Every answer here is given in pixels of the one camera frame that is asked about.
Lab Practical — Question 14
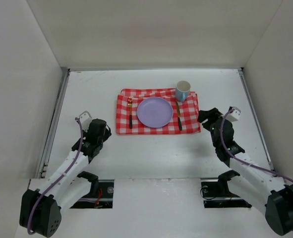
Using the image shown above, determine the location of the red white checkered cloth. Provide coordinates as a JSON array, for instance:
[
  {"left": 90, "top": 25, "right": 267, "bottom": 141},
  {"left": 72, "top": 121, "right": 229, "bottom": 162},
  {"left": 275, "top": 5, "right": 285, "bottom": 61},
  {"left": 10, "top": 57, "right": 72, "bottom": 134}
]
[{"left": 116, "top": 88, "right": 201, "bottom": 135}]

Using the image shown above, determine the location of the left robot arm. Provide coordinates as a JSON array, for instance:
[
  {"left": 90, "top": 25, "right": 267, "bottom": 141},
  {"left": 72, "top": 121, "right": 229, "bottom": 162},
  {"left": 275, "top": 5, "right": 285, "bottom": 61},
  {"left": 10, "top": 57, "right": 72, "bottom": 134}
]
[{"left": 19, "top": 118, "right": 112, "bottom": 238}]

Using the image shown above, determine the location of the gold knife dark handle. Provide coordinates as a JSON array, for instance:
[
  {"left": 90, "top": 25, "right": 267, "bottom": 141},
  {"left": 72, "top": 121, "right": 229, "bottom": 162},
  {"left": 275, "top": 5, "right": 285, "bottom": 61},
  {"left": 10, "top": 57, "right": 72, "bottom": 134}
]
[{"left": 176, "top": 101, "right": 182, "bottom": 131}]

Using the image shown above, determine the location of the light blue mug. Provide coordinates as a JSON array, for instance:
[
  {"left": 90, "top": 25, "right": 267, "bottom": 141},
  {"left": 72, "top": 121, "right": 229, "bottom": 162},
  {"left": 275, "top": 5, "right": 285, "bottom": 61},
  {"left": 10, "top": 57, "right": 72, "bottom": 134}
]
[{"left": 175, "top": 81, "right": 191, "bottom": 102}]

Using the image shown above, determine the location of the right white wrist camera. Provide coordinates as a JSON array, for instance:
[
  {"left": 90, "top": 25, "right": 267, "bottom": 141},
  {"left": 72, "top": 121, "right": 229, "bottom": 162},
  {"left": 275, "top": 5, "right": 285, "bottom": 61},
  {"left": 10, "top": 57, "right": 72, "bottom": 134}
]
[{"left": 227, "top": 107, "right": 241, "bottom": 122}]

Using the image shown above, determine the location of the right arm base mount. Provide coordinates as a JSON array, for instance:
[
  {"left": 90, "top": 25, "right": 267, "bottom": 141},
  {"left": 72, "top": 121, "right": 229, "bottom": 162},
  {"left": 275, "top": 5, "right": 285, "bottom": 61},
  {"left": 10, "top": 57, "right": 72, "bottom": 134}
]
[{"left": 200, "top": 170, "right": 252, "bottom": 209}]

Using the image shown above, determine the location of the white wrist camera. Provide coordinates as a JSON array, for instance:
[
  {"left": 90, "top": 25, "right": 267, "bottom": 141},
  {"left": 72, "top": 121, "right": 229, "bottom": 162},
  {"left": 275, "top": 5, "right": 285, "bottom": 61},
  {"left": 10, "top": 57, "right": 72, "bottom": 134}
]
[
  {"left": 227, "top": 107, "right": 241, "bottom": 122},
  {"left": 79, "top": 111, "right": 92, "bottom": 129}
]

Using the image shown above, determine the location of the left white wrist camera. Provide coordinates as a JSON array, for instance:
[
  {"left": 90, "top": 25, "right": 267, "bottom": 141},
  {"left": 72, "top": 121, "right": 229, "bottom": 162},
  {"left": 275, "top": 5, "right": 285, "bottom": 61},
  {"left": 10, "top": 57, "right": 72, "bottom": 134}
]
[{"left": 79, "top": 111, "right": 92, "bottom": 129}]

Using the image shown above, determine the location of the gold fork dark handle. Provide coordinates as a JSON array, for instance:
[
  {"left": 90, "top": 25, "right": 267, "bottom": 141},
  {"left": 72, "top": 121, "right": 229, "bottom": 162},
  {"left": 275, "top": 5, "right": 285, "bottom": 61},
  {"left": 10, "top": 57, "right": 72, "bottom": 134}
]
[{"left": 128, "top": 98, "right": 133, "bottom": 129}]

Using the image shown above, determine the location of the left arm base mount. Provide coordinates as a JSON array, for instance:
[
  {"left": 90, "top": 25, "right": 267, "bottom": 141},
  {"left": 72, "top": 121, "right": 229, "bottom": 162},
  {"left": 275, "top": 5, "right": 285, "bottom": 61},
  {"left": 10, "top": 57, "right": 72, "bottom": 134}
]
[{"left": 71, "top": 172, "right": 115, "bottom": 209}]

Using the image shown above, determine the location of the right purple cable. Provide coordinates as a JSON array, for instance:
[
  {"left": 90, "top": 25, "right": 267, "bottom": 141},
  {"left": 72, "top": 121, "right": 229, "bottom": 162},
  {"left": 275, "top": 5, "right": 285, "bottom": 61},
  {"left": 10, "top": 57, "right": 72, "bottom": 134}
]
[{"left": 220, "top": 107, "right": 293, "bottom": 233}]

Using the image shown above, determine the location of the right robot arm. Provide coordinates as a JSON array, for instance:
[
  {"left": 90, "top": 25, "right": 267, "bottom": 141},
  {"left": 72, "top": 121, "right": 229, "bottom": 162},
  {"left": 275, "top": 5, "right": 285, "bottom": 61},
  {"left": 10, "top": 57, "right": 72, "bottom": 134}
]
[{"left": 197, "top": 107, "right": 293, "bottom": 236}]

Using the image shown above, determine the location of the purple plastic plate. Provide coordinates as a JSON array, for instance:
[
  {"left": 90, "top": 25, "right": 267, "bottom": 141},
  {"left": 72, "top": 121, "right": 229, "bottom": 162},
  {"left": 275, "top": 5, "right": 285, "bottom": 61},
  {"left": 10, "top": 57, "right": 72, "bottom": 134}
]
[{"left": 136, "top": 97, "right": 174, "bottom": 128}]

